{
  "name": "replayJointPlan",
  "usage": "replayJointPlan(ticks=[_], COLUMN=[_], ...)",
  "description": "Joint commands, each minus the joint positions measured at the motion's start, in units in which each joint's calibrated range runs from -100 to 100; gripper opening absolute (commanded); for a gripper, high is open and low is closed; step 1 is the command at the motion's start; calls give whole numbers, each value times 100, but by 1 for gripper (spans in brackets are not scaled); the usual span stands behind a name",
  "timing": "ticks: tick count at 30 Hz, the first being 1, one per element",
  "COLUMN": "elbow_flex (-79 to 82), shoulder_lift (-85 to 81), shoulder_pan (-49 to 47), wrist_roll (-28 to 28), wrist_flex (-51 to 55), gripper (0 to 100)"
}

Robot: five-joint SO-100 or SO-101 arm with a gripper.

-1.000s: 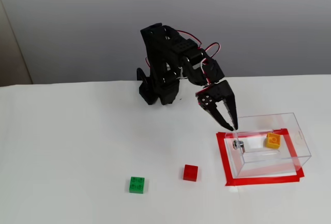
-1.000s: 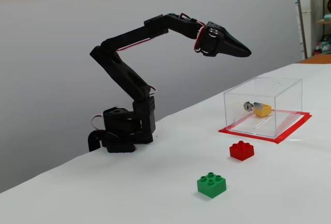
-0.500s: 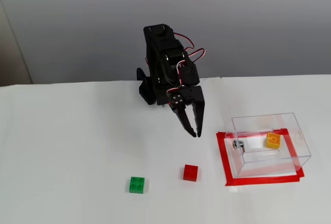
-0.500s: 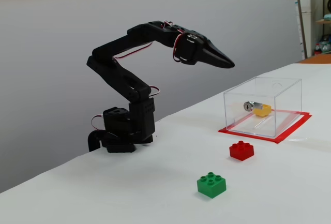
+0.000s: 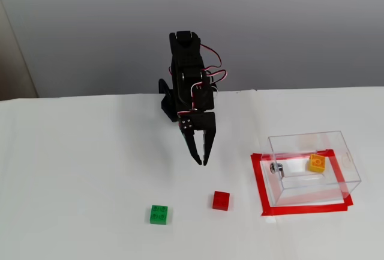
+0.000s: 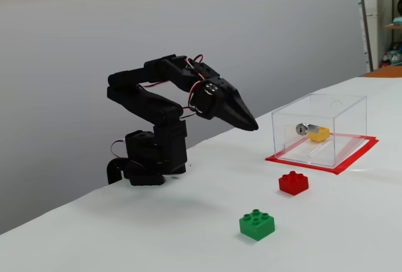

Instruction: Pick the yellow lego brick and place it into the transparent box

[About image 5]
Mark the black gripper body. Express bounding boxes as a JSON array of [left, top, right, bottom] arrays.
[[176, 111, 217, 132]]

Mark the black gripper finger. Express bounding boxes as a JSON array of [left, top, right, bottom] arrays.
[[178, 117, 202, 166], [194, 127, 217, 166]]

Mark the yellow lego brick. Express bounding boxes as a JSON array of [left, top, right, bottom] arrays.
[[305, 153, 326, 173]]

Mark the red lego brick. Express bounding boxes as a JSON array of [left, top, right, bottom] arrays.
[[212, 190, 231, 211]]

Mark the green lego brick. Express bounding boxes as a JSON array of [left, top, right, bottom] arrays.
[[148, 205, 173, 226]]

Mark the transparent acrylic box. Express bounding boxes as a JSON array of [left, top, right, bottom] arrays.
[[268, 130, 362, 208]]

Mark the black table clamp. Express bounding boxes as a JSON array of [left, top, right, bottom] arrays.
[[158, 78, 175, 104]]

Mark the silver cam lock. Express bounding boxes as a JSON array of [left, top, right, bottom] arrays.
[[269, 162, 286, 180]]

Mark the red white gripper servo cable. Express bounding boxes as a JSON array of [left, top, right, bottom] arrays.
[[176, 83, 202, 116]]

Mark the red white elbow servo cable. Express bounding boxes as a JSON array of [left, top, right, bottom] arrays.
[[206, 69, 227, 91]]

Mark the red tape frame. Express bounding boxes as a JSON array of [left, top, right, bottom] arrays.
[[250, 148, 354, 217]]

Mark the red white wrist servo cable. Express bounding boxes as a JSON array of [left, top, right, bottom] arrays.
[[199, 43, 224, 71]]

